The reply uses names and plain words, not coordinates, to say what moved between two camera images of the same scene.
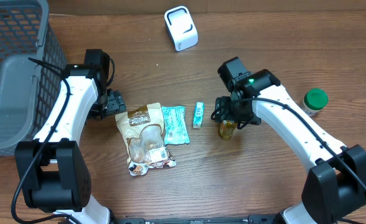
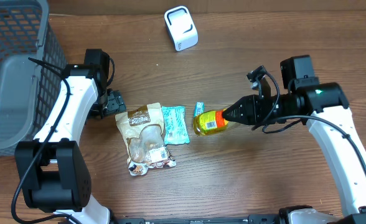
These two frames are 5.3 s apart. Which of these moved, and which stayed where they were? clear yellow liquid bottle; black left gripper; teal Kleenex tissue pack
Moved: clear yellow liquid bottle
Stayed: teal Kleenex tissue pack; black left gripper
